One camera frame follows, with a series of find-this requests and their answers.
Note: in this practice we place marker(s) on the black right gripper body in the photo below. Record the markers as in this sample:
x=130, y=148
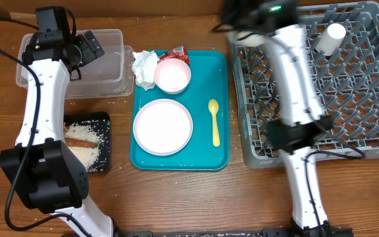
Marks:
x=235, y=15

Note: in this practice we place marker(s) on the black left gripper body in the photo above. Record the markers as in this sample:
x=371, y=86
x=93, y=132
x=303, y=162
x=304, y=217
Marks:
x=79, y=52

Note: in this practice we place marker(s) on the white napkin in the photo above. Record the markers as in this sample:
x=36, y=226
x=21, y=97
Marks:
x=144, y=66

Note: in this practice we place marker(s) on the red snack wrapper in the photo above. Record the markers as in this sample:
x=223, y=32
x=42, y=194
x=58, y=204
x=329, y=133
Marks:
x=179, y=52

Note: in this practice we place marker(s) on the pink bowl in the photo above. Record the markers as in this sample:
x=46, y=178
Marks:
x=172, y=76

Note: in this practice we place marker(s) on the orange carrot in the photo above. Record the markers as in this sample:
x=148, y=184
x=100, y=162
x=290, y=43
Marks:
x=72, y=142

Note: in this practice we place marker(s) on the white cup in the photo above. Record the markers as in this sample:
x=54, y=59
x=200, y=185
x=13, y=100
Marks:
x=331, y=39

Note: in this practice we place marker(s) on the yellow plastic spoon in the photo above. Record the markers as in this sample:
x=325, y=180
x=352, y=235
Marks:
x=213, y=109

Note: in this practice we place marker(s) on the white rice pile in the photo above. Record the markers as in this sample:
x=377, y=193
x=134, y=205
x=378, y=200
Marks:
x=89, y=140

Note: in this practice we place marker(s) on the white pink plate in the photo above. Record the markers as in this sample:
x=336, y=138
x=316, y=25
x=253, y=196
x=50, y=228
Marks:
x=163, y=127

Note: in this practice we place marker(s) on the pale green bowl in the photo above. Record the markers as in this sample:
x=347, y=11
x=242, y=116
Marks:
x=248, y=39

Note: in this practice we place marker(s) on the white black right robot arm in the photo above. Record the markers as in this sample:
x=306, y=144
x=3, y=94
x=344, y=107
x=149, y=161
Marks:
x=301, y=116

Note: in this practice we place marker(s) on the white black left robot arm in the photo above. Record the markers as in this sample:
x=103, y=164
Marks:
x=42, y=170

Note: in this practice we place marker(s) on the grey dishwasher rack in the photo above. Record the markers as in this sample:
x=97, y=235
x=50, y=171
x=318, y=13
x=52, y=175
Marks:
x=347, y=85

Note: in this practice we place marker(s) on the clear plastic bin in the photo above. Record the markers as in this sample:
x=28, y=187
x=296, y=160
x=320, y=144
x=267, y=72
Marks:
x=110, y=75

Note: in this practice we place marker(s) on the black tray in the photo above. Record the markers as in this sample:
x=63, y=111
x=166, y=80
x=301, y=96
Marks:
x=89, y=116

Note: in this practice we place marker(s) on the teal tray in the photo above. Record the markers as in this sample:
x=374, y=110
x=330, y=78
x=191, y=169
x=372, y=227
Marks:
x=209, y=80

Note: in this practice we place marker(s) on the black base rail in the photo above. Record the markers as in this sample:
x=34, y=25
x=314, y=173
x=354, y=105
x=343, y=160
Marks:
x=266, y=232

